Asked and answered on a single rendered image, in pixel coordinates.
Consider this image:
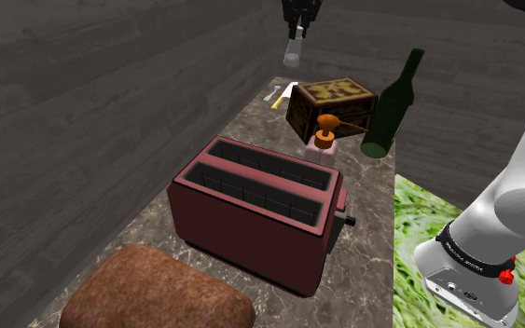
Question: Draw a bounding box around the clear glass shaker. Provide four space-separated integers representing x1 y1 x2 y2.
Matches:
283 25 306 70

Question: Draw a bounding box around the pink soap dispenser orange pump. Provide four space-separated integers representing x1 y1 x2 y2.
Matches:
302 114 370 169

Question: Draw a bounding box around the dark patterned wooden box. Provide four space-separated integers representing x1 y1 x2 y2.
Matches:
284 76 380 145

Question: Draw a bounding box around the yellow-handled cleaver knife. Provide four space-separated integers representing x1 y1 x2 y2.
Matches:
269 81 300 112

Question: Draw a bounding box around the brown bread loaf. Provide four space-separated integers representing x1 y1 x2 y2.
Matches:
58 243 257 328

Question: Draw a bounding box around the green patterned robot stand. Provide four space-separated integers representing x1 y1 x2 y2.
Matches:
392 173 525 328

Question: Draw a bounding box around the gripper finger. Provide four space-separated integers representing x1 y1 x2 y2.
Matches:
286 16 301 39
300 17 315 40

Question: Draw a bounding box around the dark green wine bottle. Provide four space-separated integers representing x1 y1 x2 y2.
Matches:
359 47 426 159

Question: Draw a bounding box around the red two-slot toaster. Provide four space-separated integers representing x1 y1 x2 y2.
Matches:
166 134 358 299

